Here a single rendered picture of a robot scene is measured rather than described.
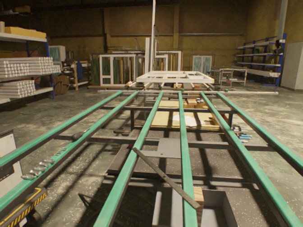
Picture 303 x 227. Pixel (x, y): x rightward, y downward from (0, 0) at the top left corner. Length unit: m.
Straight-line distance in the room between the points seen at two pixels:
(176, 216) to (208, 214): 0.22
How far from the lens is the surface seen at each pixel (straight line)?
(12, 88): 5.62
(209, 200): 1.03
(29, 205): 1.65
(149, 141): 1.12
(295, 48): 10.50
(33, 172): 0.85
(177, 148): 0.96
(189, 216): 0.60
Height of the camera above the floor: 1.28
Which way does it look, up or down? 16 degrees down
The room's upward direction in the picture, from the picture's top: straight up
